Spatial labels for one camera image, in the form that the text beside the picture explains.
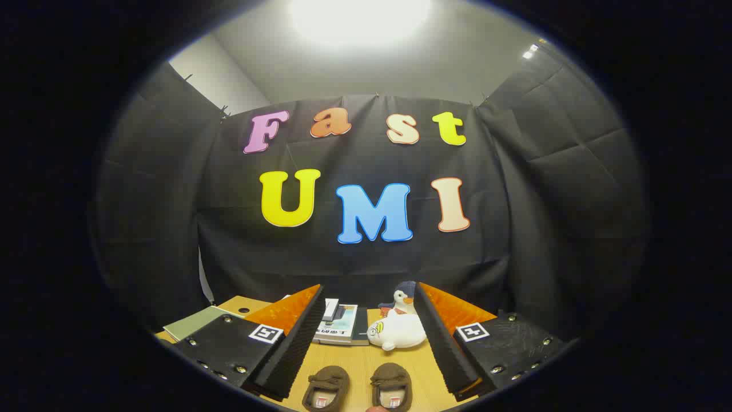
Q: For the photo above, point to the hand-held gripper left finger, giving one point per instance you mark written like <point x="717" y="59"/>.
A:
<point x="297" y="343"/>

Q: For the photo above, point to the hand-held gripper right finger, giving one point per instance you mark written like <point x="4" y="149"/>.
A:
<point x="443" y="343"/>

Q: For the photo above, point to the brown shoe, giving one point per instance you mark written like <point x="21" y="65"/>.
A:
<point x="327" y="380"/>
<point x="392" y="377"/>

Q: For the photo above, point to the green fabric storage box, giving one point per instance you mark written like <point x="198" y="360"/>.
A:
<point x="194" y="323"/>

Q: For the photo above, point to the white round plush toy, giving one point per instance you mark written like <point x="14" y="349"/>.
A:
<point x="400" y="332"/>

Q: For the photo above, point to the book with blue picture cover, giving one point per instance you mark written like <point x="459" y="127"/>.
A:
<point x="330" y="309"/>

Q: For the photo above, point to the penguin plush toy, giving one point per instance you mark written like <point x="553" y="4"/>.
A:
<point x="404" y="300"/>

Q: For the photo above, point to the black backdrop cloth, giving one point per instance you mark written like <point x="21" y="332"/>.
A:
<point x="366" y="257"/>

